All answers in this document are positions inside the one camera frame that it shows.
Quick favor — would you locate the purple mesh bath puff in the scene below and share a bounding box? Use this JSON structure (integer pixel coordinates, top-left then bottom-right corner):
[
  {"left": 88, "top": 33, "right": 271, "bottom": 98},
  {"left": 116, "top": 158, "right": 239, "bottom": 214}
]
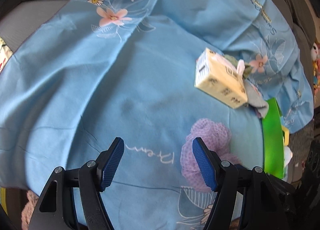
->
[{"left": 180, "top": 118, "right": 243, "bottom": 192}]

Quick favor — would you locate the pale blue elephant plush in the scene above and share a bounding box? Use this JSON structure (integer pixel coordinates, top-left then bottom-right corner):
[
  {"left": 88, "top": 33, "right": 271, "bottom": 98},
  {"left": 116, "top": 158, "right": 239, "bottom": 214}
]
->
[{"left": 284, "top": 146, "right": 293, "bottom": 170}]

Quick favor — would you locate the row of plush toys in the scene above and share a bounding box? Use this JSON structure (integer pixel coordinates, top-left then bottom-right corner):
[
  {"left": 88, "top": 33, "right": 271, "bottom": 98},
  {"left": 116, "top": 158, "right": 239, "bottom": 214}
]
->
[{"left": 310, "top": 41, "right": 320, "bottom": 88}]

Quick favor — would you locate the blue floral blanket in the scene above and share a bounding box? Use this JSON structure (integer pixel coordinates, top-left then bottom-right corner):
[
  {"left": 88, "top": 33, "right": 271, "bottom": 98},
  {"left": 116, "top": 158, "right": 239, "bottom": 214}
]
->
[{"left": 0, "top": 0, "right": 315, "bottom": 227}]

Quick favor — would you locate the grey-blue towel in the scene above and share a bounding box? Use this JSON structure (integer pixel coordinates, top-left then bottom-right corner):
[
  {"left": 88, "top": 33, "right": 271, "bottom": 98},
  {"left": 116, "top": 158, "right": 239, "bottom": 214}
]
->
[{"left": 242, "top": 80, "right": 269, "bottom": 118}]

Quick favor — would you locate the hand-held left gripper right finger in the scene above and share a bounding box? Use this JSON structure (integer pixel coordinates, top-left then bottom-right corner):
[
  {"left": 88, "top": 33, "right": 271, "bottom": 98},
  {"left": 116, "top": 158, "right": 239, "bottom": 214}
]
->
[{"left": 192, "top": 137, "right": 285, "bottom": 230}]

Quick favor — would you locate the pink fluffy cloth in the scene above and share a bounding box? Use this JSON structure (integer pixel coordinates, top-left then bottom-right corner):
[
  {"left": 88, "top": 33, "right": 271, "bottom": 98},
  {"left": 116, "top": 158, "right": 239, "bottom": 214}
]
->
[{"left": 21, "top": 190, "right": 42, "bottom": 230}]

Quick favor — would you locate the green box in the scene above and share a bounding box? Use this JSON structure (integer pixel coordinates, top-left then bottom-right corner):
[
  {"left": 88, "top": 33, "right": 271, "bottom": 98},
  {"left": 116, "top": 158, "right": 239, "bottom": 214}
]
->
[{"left": 260, "top": 97, "right": 290, "bottom": 179}]

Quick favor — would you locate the white patterned cloth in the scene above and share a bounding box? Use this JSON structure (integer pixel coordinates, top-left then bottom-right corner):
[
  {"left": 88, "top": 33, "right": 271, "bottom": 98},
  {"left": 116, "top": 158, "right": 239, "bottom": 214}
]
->
[{"left": 0, "top": 37, "right": 12, "bottom": 75}]

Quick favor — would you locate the yellow tissue pack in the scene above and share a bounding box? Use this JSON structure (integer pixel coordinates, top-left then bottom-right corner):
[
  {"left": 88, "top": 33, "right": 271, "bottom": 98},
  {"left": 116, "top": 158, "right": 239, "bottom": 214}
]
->
[{"left": 194, "top": 47, "right": 248, "bottom": 109}]

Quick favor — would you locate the grey sofa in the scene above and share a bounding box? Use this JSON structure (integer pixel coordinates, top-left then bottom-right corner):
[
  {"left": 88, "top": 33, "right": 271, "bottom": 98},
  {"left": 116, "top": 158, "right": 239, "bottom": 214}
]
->
[{"left": 0, "top": 0, "right": 320, "bottom": 230}]

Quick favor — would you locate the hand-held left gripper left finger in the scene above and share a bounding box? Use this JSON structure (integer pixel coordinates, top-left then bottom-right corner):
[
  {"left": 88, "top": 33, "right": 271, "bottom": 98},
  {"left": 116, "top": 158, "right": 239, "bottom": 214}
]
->
[{"left": 29, "top": 137, "right": 125, "bottom": 230}]

